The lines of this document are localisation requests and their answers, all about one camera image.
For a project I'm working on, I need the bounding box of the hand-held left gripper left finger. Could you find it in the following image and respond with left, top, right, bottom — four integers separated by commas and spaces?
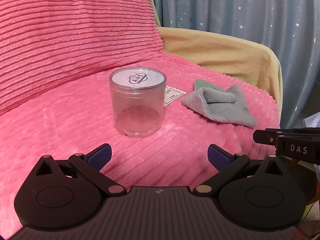
36, 143, 127, 196

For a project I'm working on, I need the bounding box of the blue star-print curtain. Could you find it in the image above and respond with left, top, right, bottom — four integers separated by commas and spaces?
147, 0, 320, 131

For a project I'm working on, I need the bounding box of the pink ribbed cushion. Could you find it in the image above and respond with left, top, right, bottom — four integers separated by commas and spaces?
0, 0, 164, 116

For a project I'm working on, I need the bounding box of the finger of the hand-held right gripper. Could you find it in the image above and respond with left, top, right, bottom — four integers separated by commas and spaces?
253, 128, 320, 146

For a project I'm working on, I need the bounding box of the clear plastic container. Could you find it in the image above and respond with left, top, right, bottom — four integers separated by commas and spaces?
110, 84, 165, 138

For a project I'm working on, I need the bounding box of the clear lid with white label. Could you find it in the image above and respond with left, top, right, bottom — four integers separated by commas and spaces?
109, 67, 167, 89

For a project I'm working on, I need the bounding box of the yellow fleece blanket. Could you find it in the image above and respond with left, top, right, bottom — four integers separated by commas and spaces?
147, 0, 283, 103

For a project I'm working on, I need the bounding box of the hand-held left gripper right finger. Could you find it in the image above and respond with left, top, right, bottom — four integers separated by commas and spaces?
192, 144, 284, 197

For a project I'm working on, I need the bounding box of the white paper card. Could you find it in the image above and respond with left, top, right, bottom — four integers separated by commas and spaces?
164, 85, 187, 107

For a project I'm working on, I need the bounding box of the pink fleece blanket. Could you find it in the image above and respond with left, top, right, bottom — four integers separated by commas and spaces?
0, 51, 281, 231

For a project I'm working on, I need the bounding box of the grey and green microfibre cloth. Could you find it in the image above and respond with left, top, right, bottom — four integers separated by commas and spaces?
181, 79, 258, 128

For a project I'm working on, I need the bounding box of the pale blue box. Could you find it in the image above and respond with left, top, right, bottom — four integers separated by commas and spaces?
303, 115, 320, 130

